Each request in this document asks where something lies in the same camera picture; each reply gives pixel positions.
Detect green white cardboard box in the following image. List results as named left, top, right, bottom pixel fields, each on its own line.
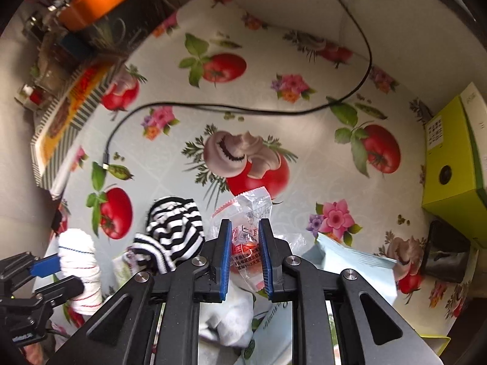
left=457, top=81, right=487, bottom=193

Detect lime green box tray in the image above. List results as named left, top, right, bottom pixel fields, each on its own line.
left=418, top=334, right=453, bottom=359

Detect white knit work glove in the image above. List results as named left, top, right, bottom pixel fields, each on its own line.
left=198, top=285, right=256, bottom=349

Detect dark patterned box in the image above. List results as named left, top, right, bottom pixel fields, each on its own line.
left=76, top=2, right=170, bottom=59

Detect clear red snack packet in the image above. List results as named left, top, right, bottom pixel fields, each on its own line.
left=211, top=186, right=283, bottom=299

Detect light blue wet wipes pack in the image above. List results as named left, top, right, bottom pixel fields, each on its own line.
left=232, top=233, right=399, bottom=365

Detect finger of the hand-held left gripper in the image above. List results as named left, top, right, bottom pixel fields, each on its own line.
left=35, top=276, right=85, bottom=307
left=0, top=252, right=62, bottom=294

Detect printed tomato tablecloth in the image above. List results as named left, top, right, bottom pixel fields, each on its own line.
left=33, top=0, right=478, bottom=365

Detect black white striped sock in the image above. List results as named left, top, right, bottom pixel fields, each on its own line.
left=127, top=196, right=206, bottom=274

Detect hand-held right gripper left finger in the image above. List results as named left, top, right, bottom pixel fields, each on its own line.
left=46, top=218, right=233, bottom=365

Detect lime green cardboard box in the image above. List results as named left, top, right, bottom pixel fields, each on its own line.
left=421, top=95, right=487, bottom=250

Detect small red label bottle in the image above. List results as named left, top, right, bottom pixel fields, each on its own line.
left=14, top=83, right=45, bottom=110

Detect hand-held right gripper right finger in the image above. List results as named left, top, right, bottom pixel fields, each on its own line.
left=259, top=218, right=444, bottom=365

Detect black cable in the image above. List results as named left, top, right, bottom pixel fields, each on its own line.
left=101, top=0, right=373, bottom=170

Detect black wallet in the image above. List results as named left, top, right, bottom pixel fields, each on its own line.
left=422, top=220, right=471, bottom=284

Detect white cloth blue stripes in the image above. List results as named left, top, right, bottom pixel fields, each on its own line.
left=56, top=228, right=104, bottom=316

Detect yellow striped flat box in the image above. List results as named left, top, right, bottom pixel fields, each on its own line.
left=30, top=62, right=115, bottom=191

